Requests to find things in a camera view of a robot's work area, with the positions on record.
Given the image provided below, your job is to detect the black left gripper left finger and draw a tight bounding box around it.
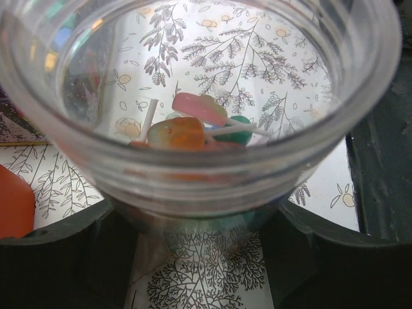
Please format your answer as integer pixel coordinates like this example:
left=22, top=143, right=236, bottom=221
left=1, top=201, right=138, bottom=308

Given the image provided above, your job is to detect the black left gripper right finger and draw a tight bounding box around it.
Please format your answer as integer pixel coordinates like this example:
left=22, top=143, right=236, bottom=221
left=259, top=202, right=411, bottom=308

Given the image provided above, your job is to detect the orange lollipop candy tin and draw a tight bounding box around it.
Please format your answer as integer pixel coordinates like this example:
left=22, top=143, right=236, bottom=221
left=0, top=165, right=35, bottom=239

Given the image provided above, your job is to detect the clear glass jar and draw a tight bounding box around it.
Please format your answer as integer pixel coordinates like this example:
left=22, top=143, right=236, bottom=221
left=1, top=1, right=401, bottom=266

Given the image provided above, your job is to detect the star candy tin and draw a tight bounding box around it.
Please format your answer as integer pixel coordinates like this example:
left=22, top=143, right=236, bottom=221
left=1, top=88, right=49, bottom=146

